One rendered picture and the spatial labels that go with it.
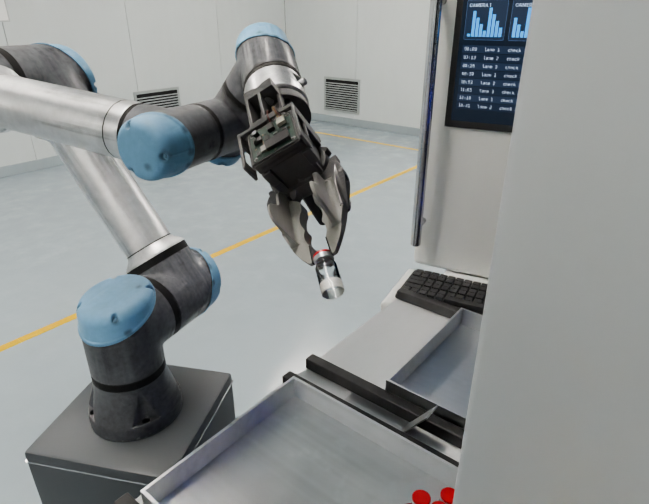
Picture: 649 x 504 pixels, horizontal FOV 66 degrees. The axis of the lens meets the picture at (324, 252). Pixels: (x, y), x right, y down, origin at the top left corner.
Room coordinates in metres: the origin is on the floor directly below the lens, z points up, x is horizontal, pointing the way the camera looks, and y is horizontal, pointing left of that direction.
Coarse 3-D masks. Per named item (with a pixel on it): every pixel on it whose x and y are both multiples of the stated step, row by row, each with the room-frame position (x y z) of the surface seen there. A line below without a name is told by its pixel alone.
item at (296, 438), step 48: (288, 384) 0.59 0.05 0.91; (240, 432) 0.51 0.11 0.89; (288, 432) 0.52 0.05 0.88; (336, 432) 0.52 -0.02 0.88; (384, 432) 0.50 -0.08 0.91; (192, 480) 0.44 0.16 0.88; (240, 480) 0.44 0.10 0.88; (288, 480) 0.44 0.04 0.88; (336, 480) 0.44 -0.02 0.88; (384, 480) 0.44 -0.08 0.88; (432, 480) 0.44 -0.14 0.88
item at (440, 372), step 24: (456, 312) 0.78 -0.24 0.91; (432, 336) 0.70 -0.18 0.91; (456, 336) 0.75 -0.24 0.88; (408, 360) 0.64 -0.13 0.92; (432, 360) 0.68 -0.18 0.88; (456, 360) 0.68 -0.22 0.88; (408, 384) 0.62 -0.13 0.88; (432, 384) 0.62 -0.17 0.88; (456, 384) 0.62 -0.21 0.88; (456, 408) 0.57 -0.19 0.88
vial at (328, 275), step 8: (320, 256) 0.43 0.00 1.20; (328, 256) 0.44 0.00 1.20; (320, 264) 0.43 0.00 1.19; (328, 264) 0.42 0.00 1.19; (336, 264) 0.43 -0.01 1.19; (320, 272) 0.42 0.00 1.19; (328, 272) 0.42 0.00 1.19; (336, 272) 0.42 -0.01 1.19; (320, 280) 0.41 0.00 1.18; (328, 280) 0.41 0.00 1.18; (336, 280) 0.41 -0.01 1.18; (320, 288) 0.41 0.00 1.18; (328, 288) 0.40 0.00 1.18; (336, 288) 0.40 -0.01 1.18; (328, 296) 0.41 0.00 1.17; (336, 296) 0.41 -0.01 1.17
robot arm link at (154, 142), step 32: (0, 64) 0.79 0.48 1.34; (0, 96) 0.69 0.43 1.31; (32, 96) 0.67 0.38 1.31; (64, 96) 0.66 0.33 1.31; (96, 96) 0.65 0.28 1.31; (0, 128) 0.73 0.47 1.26; (32, 128) 0.67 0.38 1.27; (64, 128) 0.64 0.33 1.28; (96, 128) 0.61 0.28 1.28; (128, 128) 0.57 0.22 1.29; (160, 128) 0.56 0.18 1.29; (192, 128) 0.60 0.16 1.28; (128, 160) 0.57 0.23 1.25; (160, 160) 0.55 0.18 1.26; (192, 160) 0.59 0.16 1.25
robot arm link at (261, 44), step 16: (256, 32) 0.70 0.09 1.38; (272, 32) 0.70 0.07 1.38; (240, 48) 0.70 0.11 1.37; (256, 48) 0.67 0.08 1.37; (272, 48) 0.67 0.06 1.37; (288, 48) 0.69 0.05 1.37; (240, 64) 0.68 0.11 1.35; (256, 64) 0.64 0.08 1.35; (272, 64) 0.64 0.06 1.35; (288, 64) 0.65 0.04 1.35; (240, 80) 0.67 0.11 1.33; (240, 96) 0.68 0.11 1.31
